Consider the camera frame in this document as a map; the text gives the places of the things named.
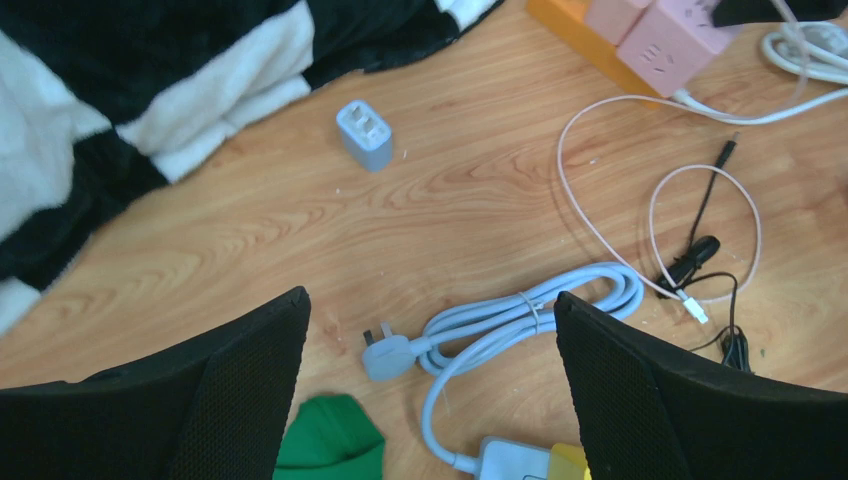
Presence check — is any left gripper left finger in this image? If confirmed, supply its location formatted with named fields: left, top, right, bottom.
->
left=1, top=286, right=311, bottom=479

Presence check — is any light blue power strip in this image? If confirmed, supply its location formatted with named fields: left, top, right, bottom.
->
left=475, top=436, right=550, bottom=480

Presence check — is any green cloth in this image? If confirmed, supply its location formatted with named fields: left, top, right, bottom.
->
left=272, top=394, right=386, bottom=480

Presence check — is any orange power strip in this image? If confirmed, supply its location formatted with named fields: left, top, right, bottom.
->
left=525, top=0, right=662, bottom=99

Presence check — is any white coiled power cord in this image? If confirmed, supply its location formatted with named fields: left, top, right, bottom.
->
left=672, top=19, right=848, bottom=127

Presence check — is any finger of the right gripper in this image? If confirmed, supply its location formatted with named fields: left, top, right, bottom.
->
left=710, top=0, right=847, bottom=27

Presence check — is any black adapter with thin cable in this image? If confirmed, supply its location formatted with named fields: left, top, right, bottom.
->
left=656, top=132, right=739, bottom=291

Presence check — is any pink cube socket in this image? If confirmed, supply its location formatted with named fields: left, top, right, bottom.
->
left=616, top=0, right=743, bottom=98

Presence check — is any black white checkered pillow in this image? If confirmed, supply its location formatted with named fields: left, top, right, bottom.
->
left=1, top=1, right=495, bottom=330

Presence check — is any black tp-link power adapter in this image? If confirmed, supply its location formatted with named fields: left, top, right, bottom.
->
left=682, top=272, right=753, bottom=374

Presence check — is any light blue coiled cord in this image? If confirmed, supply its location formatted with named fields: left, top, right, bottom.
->
left=361, top=262, right=646, bottom=476

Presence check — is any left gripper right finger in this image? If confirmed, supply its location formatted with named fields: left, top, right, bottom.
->
left=554, top=292, right=847, bottom=479

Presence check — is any yellow cube socket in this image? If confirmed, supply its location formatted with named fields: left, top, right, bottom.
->
left=547, top=443, right=592, bottom=480

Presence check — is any grey blue small charger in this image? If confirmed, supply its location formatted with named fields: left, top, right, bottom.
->
left=336, top=100, right=393, bottom=173

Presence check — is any pink usb charger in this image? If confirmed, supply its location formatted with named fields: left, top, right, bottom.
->
left=584, top=0, right=653, bottom=46

